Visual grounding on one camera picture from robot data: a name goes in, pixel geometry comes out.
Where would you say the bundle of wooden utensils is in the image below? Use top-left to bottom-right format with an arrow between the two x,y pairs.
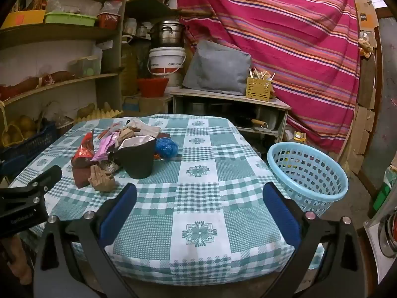
250,68 -> 276,82

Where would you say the steel cooking pot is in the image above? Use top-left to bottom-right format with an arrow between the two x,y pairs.
150,20 -> 186,49

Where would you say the pink foil wrapper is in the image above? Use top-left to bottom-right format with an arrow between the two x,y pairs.
91,137 -> 120,162

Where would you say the yellow utensil holder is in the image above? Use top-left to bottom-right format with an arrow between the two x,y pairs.
246,77 -> 273,102

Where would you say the person's left hand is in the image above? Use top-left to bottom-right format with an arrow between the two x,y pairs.
4,234 -> 33,285

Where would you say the small red basket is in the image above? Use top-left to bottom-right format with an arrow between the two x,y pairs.
98,13 -> 121,28

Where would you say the green checkered tablecloth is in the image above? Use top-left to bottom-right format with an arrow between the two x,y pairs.
9,114 -> 320,286

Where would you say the brown paper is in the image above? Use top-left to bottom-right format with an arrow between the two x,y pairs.
115,127 -> 136,150
88,164 -> 116,191

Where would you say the black foil-lined pouch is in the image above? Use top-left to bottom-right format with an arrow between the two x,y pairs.
107,136 -> 156,180

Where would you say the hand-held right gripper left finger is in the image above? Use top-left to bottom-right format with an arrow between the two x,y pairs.
33,183 -> 138,298

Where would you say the dark blue plastic crate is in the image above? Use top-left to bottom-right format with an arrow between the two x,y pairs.
0,121 -> 59,166

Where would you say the light blue plastic basket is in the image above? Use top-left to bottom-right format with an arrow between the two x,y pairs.
267,142 -> 349,218

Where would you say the green plastic tray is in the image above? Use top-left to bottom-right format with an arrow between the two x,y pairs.
44,12 -> 97,27

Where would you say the beige crumpled wrapper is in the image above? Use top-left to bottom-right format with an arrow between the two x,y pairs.
127,118 -> 162,138

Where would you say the grey cushion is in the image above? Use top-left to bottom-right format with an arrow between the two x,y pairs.
182,40 -> 252,96

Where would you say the low wooden cabinet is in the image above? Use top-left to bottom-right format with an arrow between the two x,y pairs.
170,87 -> 292,149

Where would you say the blue plastic bag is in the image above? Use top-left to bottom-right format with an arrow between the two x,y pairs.
155,137 -> 179,159

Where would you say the white plastic bucket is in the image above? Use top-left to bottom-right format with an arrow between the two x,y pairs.
147,47 -> 187,88

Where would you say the pink striped cloth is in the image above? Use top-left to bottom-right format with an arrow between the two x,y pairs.
176,0 -> 362,153

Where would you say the red snack wrapper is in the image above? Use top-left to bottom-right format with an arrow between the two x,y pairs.
71,130 -> 95,166

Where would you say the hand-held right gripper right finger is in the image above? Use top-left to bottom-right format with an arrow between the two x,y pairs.
262,182 -> 373,298

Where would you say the cardboard egg tray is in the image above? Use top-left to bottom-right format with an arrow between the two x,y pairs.
73,102 -> 125,125

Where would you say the stack of flattened cardboard boxes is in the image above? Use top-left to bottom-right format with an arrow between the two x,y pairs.
352,0 -> 381,170

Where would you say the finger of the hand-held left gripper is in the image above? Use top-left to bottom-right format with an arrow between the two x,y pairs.
9,164 -> 63,207
0,160 -> 28,178

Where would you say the clear plastic container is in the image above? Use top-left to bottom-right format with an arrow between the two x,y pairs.
70,56 -> 102,77

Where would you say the wooden shelf unit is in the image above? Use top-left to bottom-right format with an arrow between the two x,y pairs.
0,0 -> 128,123

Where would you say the red plastic basin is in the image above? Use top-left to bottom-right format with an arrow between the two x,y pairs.
136,77 -> 169,98

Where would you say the large oil jug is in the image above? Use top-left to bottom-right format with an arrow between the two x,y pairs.
120,36 -> 139,96

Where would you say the steel bowl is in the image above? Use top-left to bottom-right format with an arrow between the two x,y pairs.
377,211 -> 397,259

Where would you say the yellow box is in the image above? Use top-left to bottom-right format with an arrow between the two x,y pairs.
1,10 -> 47,29

